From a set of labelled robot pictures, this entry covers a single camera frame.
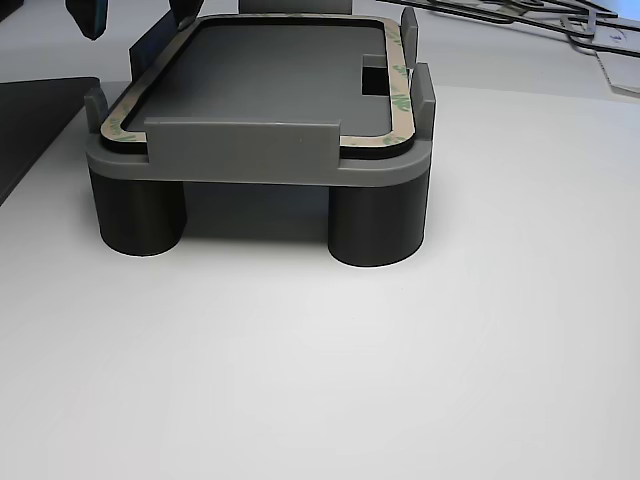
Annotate thin grey frame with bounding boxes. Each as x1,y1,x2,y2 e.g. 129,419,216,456
559,7,640,57

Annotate white card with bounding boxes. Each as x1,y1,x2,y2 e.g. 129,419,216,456
593,19,640,96

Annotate rectangular frame with beige liner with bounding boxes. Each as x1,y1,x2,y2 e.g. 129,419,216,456
99,13,418,162

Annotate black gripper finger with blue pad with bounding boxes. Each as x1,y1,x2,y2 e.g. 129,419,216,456
167,0,206,29
64,0,109,42

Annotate grey holder with dark legs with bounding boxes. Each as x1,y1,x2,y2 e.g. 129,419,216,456
84,0,438,269

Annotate black cables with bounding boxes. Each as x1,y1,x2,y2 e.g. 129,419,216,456
409,0,640,32

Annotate dark grey textured tray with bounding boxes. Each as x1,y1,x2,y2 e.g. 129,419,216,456
0,76,104,207

